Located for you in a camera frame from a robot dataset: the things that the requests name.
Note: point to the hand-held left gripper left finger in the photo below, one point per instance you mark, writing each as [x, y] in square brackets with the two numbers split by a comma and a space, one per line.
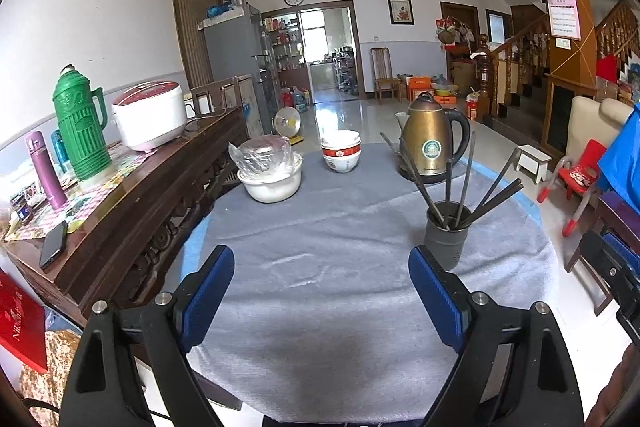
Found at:
[207, 287]

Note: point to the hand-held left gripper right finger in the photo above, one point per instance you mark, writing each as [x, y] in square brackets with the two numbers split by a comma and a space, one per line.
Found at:
[435, 292]

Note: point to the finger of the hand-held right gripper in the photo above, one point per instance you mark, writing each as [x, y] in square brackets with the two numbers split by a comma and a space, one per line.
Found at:
[612, 272]
[622, 249]

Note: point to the grey utensil holder cup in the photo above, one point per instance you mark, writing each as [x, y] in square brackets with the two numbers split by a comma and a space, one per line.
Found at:
[445, 247]

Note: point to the bundle of dark chopsticks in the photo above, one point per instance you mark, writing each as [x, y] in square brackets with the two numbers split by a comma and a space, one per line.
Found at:
[448, 187]

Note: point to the person's right forearm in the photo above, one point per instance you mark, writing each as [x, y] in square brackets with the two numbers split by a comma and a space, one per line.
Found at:
[620, 392]

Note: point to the dark wooden side table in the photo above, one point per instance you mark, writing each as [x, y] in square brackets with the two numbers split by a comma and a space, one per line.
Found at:
[620, 212]

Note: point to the red child chair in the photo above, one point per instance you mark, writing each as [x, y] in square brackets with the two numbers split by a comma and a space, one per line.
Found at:
[575, 177]

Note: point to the blue jacket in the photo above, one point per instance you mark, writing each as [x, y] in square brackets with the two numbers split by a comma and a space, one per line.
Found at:
[622, 157]

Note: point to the dark wooden sideboard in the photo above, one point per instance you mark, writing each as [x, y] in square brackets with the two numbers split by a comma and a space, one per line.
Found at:
[150, 207]

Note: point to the blue table cover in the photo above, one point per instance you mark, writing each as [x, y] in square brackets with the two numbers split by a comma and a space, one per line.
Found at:
[530, 207]

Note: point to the grey tablecloth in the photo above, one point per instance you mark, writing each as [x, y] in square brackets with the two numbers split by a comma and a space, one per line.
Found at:
[325, 267]

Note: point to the white ceramic pot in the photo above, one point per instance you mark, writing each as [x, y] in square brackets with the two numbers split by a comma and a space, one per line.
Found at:
[272, 189]

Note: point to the cream armchair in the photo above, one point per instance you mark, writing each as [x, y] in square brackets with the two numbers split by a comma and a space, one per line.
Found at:
[585, 127]

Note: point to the white small stool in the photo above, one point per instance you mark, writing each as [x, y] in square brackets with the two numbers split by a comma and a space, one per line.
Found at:
[532, 157]

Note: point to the checkered floral mat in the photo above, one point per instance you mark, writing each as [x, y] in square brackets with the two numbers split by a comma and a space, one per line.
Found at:
[105, 187]

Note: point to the clear plastic bag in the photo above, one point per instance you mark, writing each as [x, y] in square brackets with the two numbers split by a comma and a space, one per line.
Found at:
[262, 154]

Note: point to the black smartphone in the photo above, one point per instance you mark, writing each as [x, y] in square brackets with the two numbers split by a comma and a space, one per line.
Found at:
[53, 244]

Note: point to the gold electric kettle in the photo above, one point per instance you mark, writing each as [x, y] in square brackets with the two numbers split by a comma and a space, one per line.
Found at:
[430, 132]

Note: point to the white red-banded bowl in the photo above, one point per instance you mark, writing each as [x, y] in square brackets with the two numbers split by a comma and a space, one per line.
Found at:
[341, 162]
[341, 139]

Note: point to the gold patterned cushion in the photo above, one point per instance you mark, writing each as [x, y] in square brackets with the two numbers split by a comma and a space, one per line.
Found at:
[50, 367]

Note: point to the white red rice cooker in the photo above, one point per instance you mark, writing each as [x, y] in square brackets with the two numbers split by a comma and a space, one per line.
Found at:
[150, 114]

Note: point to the small electric heater fan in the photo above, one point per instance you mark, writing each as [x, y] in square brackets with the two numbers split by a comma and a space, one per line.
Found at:
[288, 122]

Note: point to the white chest freezer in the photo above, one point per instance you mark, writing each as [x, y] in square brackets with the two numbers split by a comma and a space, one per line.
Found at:
[247, 107]

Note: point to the red white carton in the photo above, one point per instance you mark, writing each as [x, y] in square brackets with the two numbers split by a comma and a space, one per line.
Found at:
[472, 107]

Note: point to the red flat box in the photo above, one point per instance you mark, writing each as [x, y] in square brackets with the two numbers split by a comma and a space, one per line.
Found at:
[20, 327]

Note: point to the purple vacuum flask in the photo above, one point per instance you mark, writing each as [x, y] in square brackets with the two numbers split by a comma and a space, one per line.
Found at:
[45, 172]

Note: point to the teal vacuum flask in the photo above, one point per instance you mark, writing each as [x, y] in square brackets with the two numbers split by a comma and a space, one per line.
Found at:
[60, 152]

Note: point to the wooden staircase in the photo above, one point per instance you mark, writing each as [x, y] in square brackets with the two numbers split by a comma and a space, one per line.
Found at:
[525, 72]

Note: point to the green thermos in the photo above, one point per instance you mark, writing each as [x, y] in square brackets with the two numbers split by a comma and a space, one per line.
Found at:
[82, 127]

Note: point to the orange cardboard boxes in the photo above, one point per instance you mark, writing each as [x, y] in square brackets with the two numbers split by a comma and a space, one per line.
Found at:
[419, 88]

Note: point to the blue water jug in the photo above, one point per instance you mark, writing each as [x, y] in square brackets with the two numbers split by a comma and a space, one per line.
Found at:
[300, 101]

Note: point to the wooden dining chair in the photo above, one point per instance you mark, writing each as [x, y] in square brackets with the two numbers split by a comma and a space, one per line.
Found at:
[385, 82]

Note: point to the grey refrigerator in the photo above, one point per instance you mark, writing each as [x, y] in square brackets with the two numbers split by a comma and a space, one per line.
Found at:
[230, 47]

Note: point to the shelf with bottles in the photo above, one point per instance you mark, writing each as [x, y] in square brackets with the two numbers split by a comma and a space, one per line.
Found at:
[282, 47]

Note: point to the brown wooden door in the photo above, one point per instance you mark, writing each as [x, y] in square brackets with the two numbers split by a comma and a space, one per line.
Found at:
[195, 27]

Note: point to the framed flower picture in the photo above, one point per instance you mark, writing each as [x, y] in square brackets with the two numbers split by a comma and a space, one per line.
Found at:
[401, 11]

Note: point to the dark wooden chair frame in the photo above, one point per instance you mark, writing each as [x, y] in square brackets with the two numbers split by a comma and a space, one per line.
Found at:
[200, 97]

